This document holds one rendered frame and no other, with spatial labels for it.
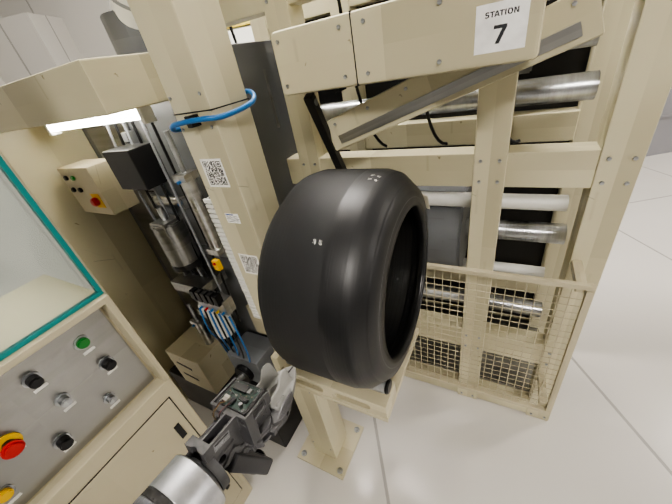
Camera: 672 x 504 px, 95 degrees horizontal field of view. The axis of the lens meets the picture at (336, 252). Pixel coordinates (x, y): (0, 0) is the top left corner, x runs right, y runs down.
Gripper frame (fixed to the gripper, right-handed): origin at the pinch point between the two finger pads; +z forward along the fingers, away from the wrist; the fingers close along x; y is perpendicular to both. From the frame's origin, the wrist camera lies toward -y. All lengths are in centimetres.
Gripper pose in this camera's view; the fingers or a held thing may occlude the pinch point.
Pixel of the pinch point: (290, 375)
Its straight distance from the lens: 63.2
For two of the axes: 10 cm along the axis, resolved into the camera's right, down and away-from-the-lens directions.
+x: -8.8, -1.1, 4.6
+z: 4.6, -4.4, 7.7
